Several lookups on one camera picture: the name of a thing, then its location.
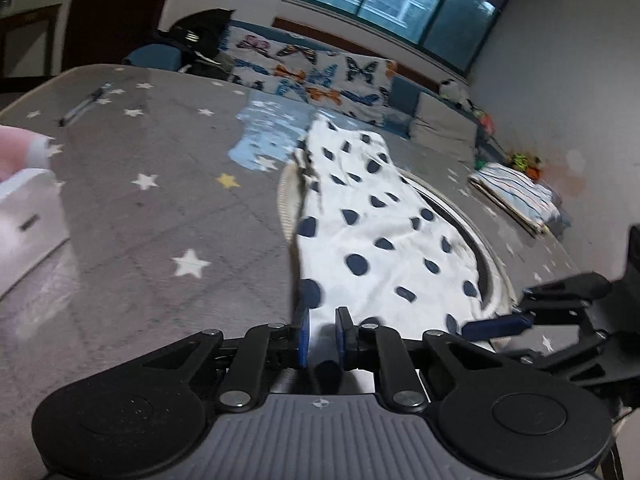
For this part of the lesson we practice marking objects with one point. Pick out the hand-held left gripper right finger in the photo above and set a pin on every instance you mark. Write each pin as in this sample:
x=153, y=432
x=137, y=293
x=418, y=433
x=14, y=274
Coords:
x=342, y=340

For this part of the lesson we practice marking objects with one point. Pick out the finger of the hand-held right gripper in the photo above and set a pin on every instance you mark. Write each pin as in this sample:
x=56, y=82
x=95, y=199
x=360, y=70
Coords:
x=590, y=360
x=495, y=327

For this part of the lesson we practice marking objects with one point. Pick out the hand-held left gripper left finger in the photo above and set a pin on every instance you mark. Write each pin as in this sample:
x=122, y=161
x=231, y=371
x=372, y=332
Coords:
x=303, y=340

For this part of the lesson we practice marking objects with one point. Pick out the white navy polka dot garment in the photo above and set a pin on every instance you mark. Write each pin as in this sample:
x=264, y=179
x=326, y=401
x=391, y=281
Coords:
x=380, y=220

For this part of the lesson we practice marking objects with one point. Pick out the folded blue striped clothes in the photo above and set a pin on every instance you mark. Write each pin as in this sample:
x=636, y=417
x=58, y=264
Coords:
x=520, y=195

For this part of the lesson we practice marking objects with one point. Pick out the round woven basket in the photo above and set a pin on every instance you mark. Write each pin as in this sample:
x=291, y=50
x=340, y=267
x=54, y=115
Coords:
x=480, y=255

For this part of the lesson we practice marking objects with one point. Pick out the grey star tablecloth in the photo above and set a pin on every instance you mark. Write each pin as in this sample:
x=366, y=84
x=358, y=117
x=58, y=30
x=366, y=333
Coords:
x=150, y=220

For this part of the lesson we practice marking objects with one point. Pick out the pink plush toy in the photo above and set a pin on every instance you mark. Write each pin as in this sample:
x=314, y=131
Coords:
x=484, y=121

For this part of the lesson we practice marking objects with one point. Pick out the grey cushion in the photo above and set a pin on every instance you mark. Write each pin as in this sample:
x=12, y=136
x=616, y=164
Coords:
x=442, y=125

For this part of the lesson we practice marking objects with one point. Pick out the black white plush toy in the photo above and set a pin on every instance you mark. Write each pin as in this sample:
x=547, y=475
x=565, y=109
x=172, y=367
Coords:
x=452, y=91

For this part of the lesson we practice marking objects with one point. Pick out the butterfly print blanket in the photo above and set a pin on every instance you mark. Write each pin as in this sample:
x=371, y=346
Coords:
x=325, y=72

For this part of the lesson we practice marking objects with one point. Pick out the white box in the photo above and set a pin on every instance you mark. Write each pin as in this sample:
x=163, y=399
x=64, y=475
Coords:
x=30, y=230

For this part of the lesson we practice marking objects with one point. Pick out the dark slim tool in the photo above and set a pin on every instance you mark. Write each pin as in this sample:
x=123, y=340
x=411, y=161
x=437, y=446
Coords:
x=82, y=106

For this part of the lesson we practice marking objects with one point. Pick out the blue sofa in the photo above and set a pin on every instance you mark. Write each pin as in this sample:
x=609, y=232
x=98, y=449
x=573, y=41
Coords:
x=150, y=55

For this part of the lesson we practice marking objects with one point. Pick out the green framed window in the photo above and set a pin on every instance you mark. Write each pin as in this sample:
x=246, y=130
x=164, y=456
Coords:
x=400, y=0

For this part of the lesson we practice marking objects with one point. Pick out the brown wooden door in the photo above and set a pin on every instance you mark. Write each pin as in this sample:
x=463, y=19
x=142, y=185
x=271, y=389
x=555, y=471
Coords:
x=110, y=10

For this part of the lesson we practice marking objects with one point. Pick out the dark wooden cabinet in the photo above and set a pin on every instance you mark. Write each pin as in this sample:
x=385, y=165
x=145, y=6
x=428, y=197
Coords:
x=30, y=40

